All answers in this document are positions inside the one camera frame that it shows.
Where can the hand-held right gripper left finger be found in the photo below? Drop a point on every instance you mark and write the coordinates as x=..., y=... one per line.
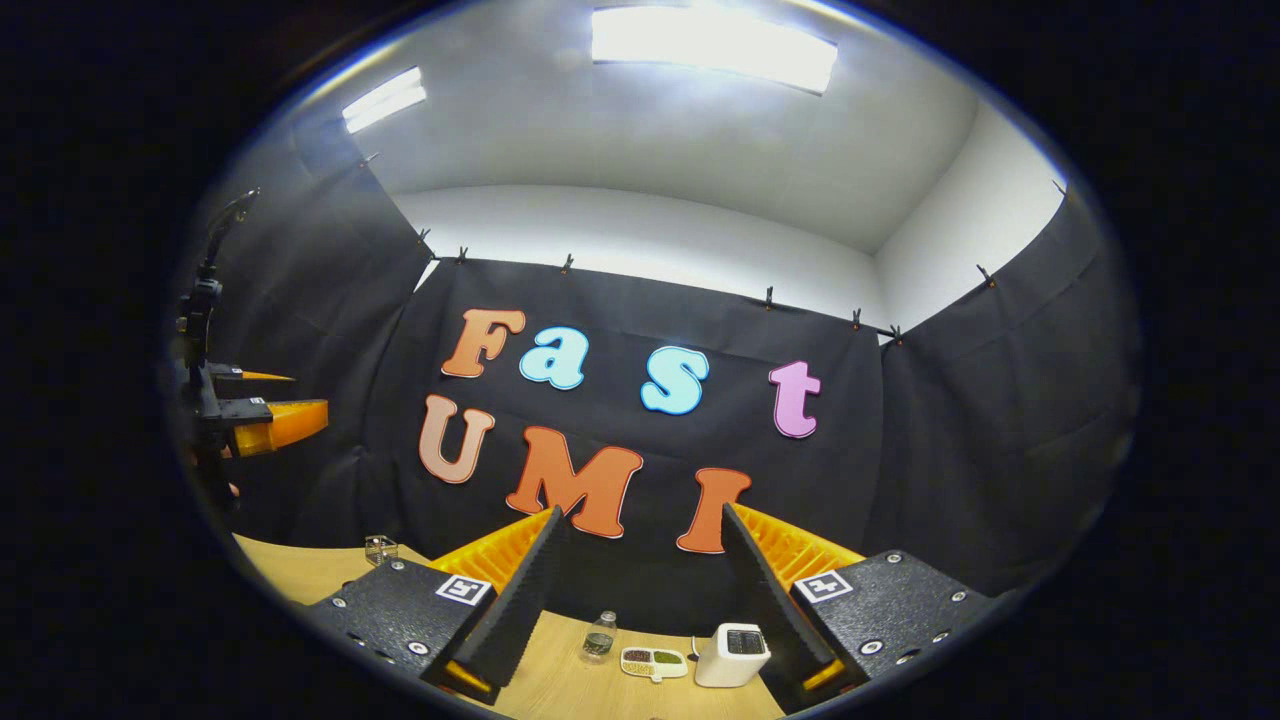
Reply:
x=510, y=610

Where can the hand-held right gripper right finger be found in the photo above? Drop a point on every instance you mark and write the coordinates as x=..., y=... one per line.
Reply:
x=770, y=610

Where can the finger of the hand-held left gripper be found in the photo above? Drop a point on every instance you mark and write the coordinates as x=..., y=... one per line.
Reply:
x=250, y=377
x=290, y=422

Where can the white toaster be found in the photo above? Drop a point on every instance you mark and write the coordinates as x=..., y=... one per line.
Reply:
x=728, y=662

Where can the clear plastic water bottle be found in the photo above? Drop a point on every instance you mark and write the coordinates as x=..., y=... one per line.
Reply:
x=598, y=640

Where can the pile of green mung beans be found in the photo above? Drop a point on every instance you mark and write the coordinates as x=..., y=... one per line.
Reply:
x=668, y=657

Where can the white divided plate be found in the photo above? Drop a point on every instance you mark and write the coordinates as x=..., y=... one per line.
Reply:
x=652, y=668

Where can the black backdrop cloth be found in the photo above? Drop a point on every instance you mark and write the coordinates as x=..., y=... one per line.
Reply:
x=950, y=450

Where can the small rectangular ceiling light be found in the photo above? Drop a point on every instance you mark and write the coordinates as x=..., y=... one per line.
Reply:
x=385, y=98

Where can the row of black cloth clips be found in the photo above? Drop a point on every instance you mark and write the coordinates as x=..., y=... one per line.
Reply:
x=769, y=297

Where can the large rectangular ceiling light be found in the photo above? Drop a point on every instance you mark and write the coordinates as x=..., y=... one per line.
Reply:
x=715, y=45

